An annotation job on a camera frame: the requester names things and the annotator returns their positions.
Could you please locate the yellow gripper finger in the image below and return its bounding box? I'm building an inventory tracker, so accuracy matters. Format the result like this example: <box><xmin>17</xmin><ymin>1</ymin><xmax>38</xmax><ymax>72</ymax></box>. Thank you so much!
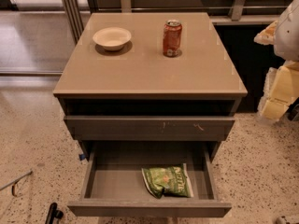
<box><xmin>258</xmin><ymin>61</ymin><xmax>299</xmax><ymax>121</ymax></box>
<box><xmin>254</xmin><ymin>21</ymin><xmax>278</xmax><ymax>46</ymax></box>

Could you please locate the orange soda can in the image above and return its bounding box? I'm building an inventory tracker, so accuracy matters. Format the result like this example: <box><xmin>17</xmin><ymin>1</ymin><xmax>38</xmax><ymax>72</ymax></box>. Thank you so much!
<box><xmin>163</xmin><ymin>20</ymin><xmax>182</xmax><ymax>57</ymax></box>

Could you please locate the white paper bowl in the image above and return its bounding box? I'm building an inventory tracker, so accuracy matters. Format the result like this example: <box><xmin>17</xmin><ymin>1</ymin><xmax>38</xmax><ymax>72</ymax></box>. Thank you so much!
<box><xmin>93</xmin><ymin>27</ymin><xmax>132</xmax><ymax>51</ymax></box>

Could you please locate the dark object right edge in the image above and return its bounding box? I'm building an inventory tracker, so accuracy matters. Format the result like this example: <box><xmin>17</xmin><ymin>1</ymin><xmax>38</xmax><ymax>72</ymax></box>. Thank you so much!
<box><xmin>288</xmin><ymin>98</ymin><xmax>299</xmax><ymax>121</ymax></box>

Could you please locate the blue tape piece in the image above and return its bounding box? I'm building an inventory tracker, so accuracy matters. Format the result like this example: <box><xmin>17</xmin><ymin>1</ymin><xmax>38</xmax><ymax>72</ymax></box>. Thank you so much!
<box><xmin>78</xmin><ymin>154</ymin><xmax>86</xmax><ymax>161</ymax></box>

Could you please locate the black object at bottom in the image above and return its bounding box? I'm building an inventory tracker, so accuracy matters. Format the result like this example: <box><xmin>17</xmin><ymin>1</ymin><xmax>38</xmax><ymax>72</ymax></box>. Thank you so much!
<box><xmin>45</xmin><ymin>203</ymin><xmax>64</xmax><ymax>224</ymax></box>

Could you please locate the grey drawer cabinet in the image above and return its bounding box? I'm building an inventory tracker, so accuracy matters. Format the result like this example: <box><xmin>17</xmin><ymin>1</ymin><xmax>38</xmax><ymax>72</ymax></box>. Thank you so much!
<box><xmin>53</xmin><ymin>13</ymin><xmax>247</xmax><ymax>156</ymax></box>

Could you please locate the closed top drawer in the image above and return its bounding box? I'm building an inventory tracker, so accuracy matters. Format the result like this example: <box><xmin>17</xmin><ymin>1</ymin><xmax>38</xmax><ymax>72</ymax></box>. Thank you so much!
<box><xmin>64</xmin><ymin>116</ymin><xmax>235</xmax><ymax>141</ymax></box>

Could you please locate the metal rod on floor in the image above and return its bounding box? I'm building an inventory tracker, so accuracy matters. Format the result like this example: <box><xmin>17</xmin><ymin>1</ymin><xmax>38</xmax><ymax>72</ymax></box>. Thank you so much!
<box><xmin>0</xmin><ymin>170</ymin><xmax>33</xmax><ymax>197</ymax></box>

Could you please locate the green jalapeno chip bag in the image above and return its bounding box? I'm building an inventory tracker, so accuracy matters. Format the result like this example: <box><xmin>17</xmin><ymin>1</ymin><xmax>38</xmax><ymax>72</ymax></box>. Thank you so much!
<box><xmin>141</xmin><ymin>163</ymin><xmax>193</xmax><ymax>199</ymax></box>

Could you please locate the open middle drawer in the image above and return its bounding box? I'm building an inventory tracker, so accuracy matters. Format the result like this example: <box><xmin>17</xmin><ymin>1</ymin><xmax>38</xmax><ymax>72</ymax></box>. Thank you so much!
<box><xmin>68</xmin><ymin>142</ymin><xmax>232</xmax><ymax>217</ymax></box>

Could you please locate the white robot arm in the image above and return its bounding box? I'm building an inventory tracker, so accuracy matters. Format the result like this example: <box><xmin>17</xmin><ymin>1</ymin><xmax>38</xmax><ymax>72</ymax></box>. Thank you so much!
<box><xmin>254</xmin><ymin>0</ymin><xmax>299</xmax><ymax>122</ymax></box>

